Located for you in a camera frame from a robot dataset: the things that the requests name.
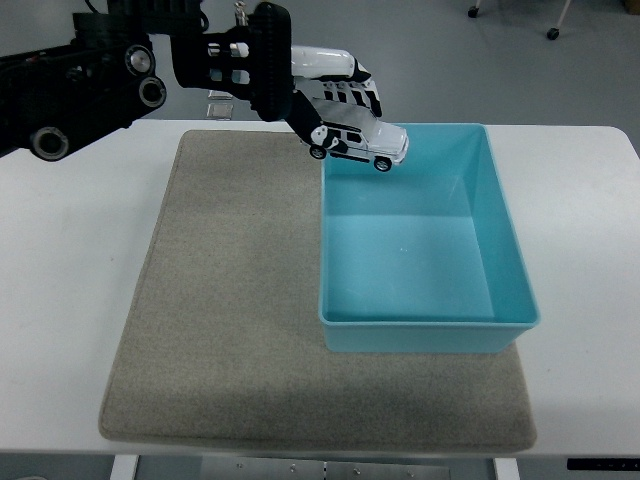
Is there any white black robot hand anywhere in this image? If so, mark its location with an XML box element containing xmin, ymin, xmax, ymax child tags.
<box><xmin>286</xmin><ymin>45</ymin><xmax>385</xmax><ymax>152</ymax></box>

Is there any blue plastic box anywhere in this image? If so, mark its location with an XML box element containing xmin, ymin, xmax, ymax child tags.
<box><xmin>316</xmin><ymin>121</ymin><xmax>542</xmax><ymax>355</ymax></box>

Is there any beige felt mat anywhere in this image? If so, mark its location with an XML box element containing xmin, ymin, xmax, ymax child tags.
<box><xmin>96</xmin><ymin>129</ymin><xmax>538</xmax><ymax>454</ymax></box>

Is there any black table control panel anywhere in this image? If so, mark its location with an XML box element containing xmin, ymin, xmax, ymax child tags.
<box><xmin>565</xmin><ymin>457</ymin><xmax>640</xmax><ymax>472</ymax></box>

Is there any grey metal plate with screws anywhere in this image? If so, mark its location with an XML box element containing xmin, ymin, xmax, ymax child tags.
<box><xmin>199</xmin><ymin>456</ymin><xmax>452</xmax><ymax>480</ymax></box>

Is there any white table leg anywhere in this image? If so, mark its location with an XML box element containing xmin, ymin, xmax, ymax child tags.
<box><xmin>109</xmin><ymin>455</ymin><xmax>140</xmax><ymax>480</ymax></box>
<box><xmin>492</xmin><ymin>457</ymin><xmax>522</xmax><ymax>480</ymax></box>

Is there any white toy car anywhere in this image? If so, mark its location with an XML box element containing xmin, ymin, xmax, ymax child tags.
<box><xmin>307</xmin><ymin>97</ymin><xmax>411</xmax><ymax>173</ymax></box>

